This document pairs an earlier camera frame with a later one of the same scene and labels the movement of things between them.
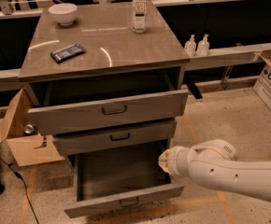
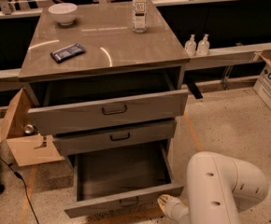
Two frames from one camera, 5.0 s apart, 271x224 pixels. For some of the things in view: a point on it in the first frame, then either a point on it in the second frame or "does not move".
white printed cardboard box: x=270 y=85 does not move
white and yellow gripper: x=174 y=160 to x=174 y=206
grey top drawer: x=83 y=115 does not move
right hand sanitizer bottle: x=203 y=47 does not move
